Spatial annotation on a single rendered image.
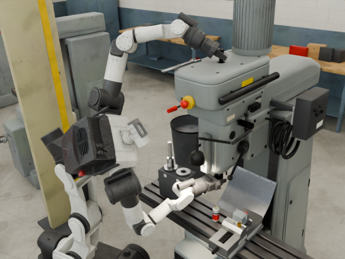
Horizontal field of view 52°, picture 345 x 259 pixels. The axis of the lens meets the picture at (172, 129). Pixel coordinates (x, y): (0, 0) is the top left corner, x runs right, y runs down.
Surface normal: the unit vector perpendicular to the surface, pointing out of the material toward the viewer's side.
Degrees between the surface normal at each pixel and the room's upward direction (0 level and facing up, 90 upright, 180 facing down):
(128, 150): 58
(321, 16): 90
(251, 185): 64
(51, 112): 90
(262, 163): 90
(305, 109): 90
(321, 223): 0
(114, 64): 70
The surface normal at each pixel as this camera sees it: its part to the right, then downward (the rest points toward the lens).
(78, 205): -0.45, 0.42
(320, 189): -0.04, -0.89
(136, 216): 0.53, 0.46
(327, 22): -0.70, 0.34
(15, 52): 0.71, 0.29
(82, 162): -0.66, -0.07
